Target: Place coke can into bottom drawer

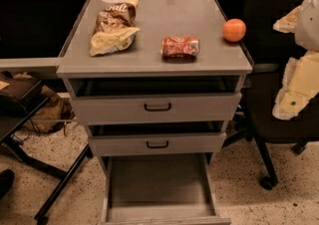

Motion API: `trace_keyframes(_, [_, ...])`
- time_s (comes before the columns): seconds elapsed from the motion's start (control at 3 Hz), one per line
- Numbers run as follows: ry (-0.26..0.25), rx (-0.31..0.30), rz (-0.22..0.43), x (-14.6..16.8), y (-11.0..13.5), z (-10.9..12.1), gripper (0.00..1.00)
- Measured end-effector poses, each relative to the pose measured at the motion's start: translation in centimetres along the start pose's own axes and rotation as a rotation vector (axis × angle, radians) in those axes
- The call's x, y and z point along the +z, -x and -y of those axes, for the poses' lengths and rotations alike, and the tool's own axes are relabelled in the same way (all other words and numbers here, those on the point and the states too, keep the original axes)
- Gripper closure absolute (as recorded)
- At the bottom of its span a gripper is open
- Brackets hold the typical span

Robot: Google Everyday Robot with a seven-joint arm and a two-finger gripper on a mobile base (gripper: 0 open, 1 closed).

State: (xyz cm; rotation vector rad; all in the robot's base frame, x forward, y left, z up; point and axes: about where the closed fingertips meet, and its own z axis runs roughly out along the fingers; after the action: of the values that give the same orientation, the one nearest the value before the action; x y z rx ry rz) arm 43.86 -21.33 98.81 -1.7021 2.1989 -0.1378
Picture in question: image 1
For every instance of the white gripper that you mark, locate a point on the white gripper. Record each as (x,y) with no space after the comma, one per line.
(308,25)

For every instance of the red coke can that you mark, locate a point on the red coke can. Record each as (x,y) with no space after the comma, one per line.
(180,47)

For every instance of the grey drawer cabinet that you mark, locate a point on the grey drawer cabinet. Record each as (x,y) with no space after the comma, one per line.
(156,20)

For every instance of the grey middle drawer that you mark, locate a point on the grey middle drawer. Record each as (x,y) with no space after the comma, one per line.
(155,138)

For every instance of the grey drawer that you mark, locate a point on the grey drawer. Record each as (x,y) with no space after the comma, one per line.
(146,100)
(172,189)
(155,138)

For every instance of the grey top drawer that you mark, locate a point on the grey top drawer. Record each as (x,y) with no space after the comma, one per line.
(146,100)

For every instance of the grey bottom drawer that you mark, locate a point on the grey bottom drawer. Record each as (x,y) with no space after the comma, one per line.
(172,189)

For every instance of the black office chair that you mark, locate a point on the black office chair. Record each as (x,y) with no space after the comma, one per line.
(270,51)

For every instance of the orange fruit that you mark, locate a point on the orange fruit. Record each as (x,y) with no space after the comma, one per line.
(233,30)

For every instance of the brown chip bag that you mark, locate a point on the brown chip bag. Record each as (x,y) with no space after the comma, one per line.
(115,28)

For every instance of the black shoe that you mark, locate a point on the black shoe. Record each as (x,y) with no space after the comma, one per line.
(6,181)

